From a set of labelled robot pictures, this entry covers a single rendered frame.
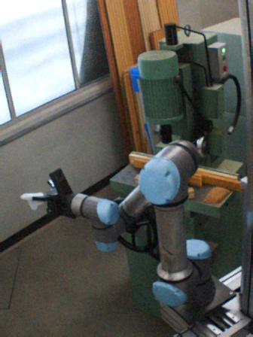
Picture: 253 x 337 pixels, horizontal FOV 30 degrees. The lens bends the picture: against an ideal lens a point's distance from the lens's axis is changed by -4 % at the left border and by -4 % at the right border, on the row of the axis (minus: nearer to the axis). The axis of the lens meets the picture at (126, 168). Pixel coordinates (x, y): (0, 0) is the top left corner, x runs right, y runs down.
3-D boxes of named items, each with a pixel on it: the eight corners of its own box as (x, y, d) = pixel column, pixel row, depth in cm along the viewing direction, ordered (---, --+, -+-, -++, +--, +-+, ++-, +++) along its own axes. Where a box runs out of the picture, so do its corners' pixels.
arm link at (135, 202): (191, 120, 145) (117, 200, 179) (175, 135, 137) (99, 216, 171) (218, 147, 144) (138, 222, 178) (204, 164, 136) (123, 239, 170)
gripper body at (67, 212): (44, 214, 168) (71, 221, 162) (41, 191, 165) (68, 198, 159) (58, 205, 174) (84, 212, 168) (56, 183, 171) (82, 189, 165)
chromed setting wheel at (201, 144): (195, 161, 232) (193, 138, 226) (207, 150, 240) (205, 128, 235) (201, 162, 230) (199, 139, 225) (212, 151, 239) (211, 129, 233)
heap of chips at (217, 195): (202, 201, 212) (202, 195, 210) (214, 187, 220) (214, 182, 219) (218, 204, 207) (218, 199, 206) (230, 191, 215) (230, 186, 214)
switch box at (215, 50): (209, 77, 229) (206, 47, 221) (217, 71, 235) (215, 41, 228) (220, 79, 225) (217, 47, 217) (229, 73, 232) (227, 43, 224)
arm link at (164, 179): (202, 287, 161) (196, 145, 135) (182, 315, 150) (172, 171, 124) (172, 279, 167) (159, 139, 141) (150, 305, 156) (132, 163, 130)
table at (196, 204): (99, 198, 236) (96, 188, 233) (135, 170, 256) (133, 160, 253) (210, 230, 202) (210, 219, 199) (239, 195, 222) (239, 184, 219)
